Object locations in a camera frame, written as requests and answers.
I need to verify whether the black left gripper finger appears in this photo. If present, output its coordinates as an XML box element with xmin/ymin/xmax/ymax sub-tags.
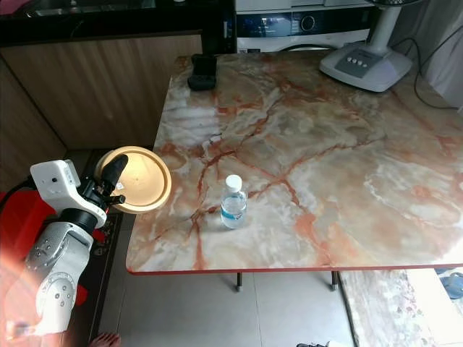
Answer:
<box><xmin>101</xmin><ymin>153</ymin><xmax>132</xmax><ymax>191</ymax></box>

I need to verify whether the round tan plastic plate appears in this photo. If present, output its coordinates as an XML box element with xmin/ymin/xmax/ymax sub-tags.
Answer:
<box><xmin>93</xmin><ymin>145</ymin><xmax>173</xmax><ymax>215</ymax></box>

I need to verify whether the brown wooden cabinet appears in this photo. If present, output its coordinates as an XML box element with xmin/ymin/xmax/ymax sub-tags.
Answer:
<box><xmin>0</xmin><ymin>32</ymin><xmax>205</xmax><ymax>197</ymax></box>

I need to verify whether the red plastic chair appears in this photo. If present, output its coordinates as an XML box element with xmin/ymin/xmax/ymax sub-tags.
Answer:
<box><xmin>0</xmin><ymin>188</ymin><xmax>89</xmax><ymax>308</ymax></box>

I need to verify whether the clear water bottle white cap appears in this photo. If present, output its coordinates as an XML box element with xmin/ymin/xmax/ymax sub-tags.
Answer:
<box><xmin>221</xmin><ymin>174</ymin><xmax>250</xmax><ymax>231</ymax></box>

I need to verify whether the small black device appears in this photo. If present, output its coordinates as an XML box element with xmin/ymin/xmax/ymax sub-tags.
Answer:
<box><xmin>187</xmin><ymin>56</ymin><xmax>218</xmax><ymax>92</ymax></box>

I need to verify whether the bare person foot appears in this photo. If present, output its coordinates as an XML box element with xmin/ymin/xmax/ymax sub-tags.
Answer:
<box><xmin>93</xmin><ymin>331</ymin><xmax>123</xmax><ymax>347</ymax></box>

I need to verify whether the black kitchen countertop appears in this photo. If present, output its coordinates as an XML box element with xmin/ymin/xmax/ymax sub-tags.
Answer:
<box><xmin>0</xmin><ymin>0</ymin><xmax>209</xmax><ymax>48</ymax></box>

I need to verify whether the white washing machine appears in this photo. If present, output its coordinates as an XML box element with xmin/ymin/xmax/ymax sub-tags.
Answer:
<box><xmin>234</xmin><ymin>0</ymin><xmax>378</xmax><ymax>53</ymax></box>

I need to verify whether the white standing fan base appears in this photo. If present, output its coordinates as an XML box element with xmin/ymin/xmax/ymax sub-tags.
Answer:
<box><xmin>319</xmin><ymin>0</ymin><xmax>428</xmax><ymax>93</ymax></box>

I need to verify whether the beige patterned floor rug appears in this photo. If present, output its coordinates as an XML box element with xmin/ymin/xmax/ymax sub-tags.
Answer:
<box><xmin>338</xmin><ymin>270</ymin><xmax>436</xmax><ymax>347</ymax></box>

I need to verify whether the light grey curtain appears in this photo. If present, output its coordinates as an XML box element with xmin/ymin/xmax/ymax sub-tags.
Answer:
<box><xmin>415</xmin><ymin>0</ymin><xmax>463</xmax><ymax>111</ymax></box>

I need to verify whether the blue object on floor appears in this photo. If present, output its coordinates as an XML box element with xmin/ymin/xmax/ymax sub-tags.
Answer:
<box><xmin>440</xmin><ymin>269</ymin><xmax>463</xmax><ymax>301</ymax></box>

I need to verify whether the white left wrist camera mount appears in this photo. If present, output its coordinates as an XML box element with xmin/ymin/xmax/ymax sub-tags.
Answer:
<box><xmin>30</xmin><ymin>159</ymin><xmax>107</xmax><ymax>222</ymax></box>

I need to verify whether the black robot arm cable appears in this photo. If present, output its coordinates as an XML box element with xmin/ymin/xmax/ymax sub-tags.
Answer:
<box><xmin>0</xmin><ymin>182</ymin><xmax>37</xmax><ymax>218</ymax></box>

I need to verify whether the black upright post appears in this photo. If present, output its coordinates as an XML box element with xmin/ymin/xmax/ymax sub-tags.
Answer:
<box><xmin>202</xmin><ymin>0</ymin><xmax>237</xmax><ymax>58</ymax></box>

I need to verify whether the black fan power cable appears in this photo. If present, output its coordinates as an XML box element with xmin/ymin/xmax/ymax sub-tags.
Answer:
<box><xmin>394</xmin><ymin>35</ymin><xmax>463</xmax><ymax>111</ymax></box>

